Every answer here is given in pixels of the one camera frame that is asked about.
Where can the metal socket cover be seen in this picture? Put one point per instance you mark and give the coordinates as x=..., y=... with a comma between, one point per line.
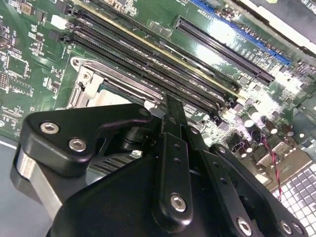
x=123, y=83

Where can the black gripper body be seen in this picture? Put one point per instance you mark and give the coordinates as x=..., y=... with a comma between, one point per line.
x=111, y=209

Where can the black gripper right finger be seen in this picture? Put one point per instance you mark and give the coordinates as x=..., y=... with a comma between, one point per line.
x=222, y=187

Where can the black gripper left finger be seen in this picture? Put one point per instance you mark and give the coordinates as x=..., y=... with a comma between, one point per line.
x=172, y=177

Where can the silver CPU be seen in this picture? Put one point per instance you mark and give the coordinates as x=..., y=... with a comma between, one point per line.
x=113, y=100

